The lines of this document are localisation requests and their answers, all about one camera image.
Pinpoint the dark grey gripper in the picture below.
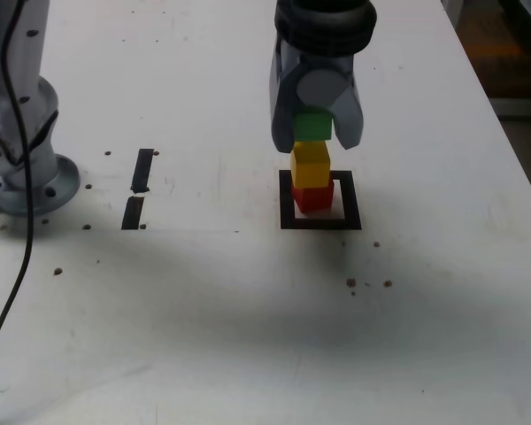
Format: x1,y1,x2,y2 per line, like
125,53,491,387
268,35,365,154

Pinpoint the green cube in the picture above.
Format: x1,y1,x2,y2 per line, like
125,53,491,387
294,111,335,143

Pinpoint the yellow cube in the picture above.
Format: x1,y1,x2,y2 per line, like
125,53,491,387
290,140,331,189

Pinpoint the red cube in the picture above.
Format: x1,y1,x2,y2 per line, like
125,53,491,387
291,178,335,213

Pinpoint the black tape square outline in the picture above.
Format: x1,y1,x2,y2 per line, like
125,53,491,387
278,169,363,231

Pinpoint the black tape strip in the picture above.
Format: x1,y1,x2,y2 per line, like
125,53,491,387
120,148,155,231

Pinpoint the brown wooden cabinet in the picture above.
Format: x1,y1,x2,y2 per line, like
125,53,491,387
458,0,531,101

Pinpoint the black cable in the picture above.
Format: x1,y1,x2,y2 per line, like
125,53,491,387
0,0,33,368

